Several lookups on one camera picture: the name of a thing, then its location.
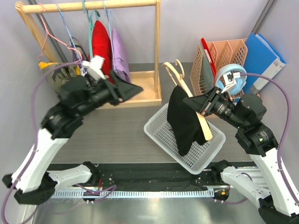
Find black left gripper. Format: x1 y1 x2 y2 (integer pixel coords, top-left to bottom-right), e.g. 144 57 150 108
77 70 143 118

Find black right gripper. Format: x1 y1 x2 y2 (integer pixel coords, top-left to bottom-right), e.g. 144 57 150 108
183 86 247 130

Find black trousers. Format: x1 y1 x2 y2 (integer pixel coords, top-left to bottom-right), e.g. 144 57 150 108
167 85 207 156

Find beige wooden hanger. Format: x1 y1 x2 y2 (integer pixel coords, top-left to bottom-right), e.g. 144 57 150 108
163 59 213 141

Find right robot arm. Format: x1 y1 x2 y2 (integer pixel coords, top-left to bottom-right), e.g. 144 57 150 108
183 87 299 224

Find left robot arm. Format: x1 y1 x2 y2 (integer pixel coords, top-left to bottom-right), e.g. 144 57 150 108
2 71 143 205

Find teal plastic hanger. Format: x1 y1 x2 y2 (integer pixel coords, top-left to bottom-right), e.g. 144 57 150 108
82 0 100 59

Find wooden clothes rack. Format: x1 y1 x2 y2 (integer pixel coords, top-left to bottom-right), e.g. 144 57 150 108
15 0 162 108

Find light blue headphones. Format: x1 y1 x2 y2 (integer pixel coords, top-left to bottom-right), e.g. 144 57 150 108
214 63 247 96

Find white plastic mesh basket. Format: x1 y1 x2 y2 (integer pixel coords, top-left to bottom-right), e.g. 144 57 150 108
143 104 226 175

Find red garment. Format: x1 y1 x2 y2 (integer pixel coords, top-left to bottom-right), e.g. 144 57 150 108
92 21 114 84

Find peach plastic file organizer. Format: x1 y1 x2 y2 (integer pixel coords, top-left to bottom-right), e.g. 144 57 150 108
190 39 248 95

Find red folder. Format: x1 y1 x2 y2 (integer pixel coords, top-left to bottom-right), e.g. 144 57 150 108
201 38 217 77

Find camouflage garment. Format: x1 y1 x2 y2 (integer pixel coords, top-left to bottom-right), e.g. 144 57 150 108
39 62 80 94

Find blue binder folder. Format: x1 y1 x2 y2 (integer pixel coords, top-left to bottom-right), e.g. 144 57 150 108
242 32 287 94

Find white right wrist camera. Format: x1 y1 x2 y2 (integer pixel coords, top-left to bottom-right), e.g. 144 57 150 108
221 72 241 95

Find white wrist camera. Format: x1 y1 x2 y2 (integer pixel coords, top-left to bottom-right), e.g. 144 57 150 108
221 72 241 95
82 56 106 81

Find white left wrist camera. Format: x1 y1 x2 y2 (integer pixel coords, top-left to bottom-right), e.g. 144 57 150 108
82 56 106 81

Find light blue wire hanger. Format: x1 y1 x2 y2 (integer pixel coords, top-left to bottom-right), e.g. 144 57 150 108
102 0 116 71

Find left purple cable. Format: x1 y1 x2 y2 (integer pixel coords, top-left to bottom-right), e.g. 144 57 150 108
0 61 117 224

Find pink wire hanger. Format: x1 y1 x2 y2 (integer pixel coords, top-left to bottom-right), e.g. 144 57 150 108
37 2 83 66

